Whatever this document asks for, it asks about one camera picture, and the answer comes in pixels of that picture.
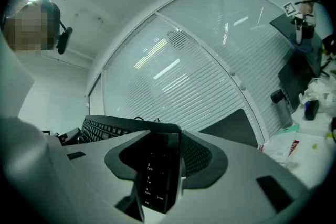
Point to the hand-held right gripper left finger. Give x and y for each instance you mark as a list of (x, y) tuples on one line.
[(94, 165)]

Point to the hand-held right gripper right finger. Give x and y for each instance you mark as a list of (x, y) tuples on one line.
[(236, 181)]

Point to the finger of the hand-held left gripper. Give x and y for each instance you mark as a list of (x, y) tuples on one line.
[(70, 136)]

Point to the black keyboard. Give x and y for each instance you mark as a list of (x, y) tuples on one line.
[(157, 154)]

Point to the white paper sheets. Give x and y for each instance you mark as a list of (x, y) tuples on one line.
[(278, 147)]

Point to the black chair backrest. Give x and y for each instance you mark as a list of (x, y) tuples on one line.
[(231, 127)]

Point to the person's white shirt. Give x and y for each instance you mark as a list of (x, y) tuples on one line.
[(18, 154), (323, 21)]

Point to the red packet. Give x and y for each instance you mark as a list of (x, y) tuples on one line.
[(294, 146)]

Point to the teal paper envelope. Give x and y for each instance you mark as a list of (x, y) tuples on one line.
[(290, 129)]

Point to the grey bottle with black lid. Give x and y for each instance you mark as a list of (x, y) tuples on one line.
[(283, 108)]

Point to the small black box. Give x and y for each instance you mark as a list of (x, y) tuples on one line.
[(312, 109)]

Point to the person's head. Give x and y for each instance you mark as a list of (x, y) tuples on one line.
[(26, 29)]

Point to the white plastic bag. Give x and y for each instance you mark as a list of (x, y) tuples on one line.
[(323, 91)]

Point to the black monitor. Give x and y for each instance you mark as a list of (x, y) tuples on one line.
[(299, 65)]

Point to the black head-worn camera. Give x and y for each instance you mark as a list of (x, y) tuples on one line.
[(64, 40)]

